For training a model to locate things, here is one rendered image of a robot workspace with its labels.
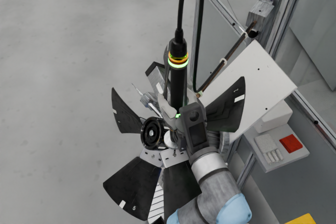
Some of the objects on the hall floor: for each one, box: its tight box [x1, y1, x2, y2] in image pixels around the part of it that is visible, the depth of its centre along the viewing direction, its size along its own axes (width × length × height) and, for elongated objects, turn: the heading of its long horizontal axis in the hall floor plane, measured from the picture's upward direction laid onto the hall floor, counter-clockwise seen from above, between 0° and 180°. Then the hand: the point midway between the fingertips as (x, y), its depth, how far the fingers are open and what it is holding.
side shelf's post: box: [236, 152, 258, 192], centre depth 180 cm, size 4×4×83 cm
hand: (173, 91), depth 77 cm, fingers open, 6 cm apart
